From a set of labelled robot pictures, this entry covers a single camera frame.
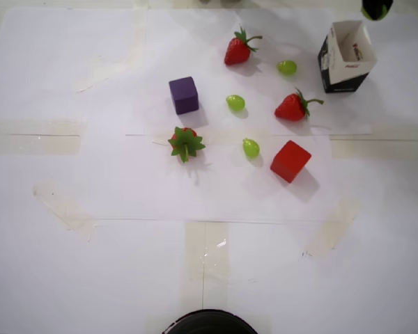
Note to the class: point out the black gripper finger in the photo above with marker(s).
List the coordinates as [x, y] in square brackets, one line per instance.
[384, 7]
[372, 7]

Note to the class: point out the white and black paper box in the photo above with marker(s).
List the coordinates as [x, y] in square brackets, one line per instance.
[345, 74]

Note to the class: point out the red strawberry with spread leaves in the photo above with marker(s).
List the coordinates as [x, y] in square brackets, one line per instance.
[290, 108]

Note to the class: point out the red strawberry with curved stem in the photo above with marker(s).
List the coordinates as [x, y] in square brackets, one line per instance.
[237, 52]

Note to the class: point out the red wooden cube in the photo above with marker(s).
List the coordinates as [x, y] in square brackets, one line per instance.
[290, 161]

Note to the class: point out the purple wooden cube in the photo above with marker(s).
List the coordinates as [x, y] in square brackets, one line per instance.
[184, 97]

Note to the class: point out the red strawberry with straight stem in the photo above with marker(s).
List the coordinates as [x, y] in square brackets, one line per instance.
[186, 142]

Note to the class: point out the black round stand base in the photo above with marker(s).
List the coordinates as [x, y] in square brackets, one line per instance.
[209, 323]

